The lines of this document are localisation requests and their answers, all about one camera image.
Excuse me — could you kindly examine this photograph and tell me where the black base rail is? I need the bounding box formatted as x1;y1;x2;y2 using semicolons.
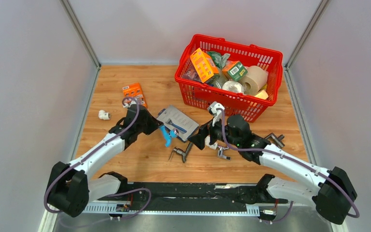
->
102;182;277;212

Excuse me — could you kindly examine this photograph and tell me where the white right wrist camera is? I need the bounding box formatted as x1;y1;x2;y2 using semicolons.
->
207;101;225;126

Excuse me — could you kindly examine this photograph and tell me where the green plastic bag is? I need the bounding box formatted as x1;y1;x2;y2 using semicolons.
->
207;51;230;69

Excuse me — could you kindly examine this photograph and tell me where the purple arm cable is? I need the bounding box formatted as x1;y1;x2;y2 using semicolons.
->
43;96;152;221
215;108;360;223

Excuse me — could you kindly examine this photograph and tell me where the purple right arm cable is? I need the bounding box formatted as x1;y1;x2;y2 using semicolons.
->
215;108;360;223

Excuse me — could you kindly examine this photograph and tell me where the dark metal faucet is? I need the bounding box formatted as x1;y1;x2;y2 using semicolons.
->
265;133;285;148
168;142;193;163

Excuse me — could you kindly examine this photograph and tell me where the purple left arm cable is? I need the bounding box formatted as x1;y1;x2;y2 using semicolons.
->
43;96;152;221

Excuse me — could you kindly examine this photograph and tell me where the white wrapped roll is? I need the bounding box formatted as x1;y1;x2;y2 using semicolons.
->
222;81;245;93

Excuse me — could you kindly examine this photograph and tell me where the orange blister pack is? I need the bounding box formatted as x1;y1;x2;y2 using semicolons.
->
122;83;148;108

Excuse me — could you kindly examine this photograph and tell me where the yellow sponge block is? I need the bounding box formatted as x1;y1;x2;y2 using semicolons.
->
254;89;269;100

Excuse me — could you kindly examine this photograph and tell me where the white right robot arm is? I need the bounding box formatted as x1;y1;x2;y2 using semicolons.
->
189;115;360;225

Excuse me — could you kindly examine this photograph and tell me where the orange carton box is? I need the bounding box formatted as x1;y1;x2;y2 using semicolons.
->
189;48;220;83

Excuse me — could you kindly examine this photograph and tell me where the white plastic pipe elbow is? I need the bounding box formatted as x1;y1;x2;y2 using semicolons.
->
98;110;111;120

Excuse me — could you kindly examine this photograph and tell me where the blue plastic water faucet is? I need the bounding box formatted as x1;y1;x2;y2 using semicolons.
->
159;125;179;147

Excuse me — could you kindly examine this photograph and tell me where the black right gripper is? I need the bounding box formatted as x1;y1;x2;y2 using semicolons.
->
188;113;241;150

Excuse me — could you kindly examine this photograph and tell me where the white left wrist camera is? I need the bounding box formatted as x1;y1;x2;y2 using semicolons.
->
122;97;138;108

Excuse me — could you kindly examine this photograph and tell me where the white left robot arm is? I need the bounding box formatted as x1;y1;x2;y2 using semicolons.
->
43;104;163;218

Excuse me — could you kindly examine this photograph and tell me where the green small box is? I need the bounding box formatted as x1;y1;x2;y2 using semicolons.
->
222;61;248;82

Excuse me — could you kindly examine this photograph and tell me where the dark metal faucet right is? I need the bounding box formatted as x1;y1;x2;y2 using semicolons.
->
265;133;285;148

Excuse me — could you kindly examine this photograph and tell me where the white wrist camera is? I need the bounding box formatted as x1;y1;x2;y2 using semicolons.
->
122;97;138;108
207;101;225;126

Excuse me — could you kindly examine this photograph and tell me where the beige toilet paper roll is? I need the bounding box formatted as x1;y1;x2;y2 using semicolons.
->
239;66;268;96

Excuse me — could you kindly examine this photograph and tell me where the red plastic shopping basket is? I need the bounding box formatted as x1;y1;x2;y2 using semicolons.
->
174;34;283;122

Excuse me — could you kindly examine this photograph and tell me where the blue grey razor box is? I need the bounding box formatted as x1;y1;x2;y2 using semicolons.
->
157;105;200;142

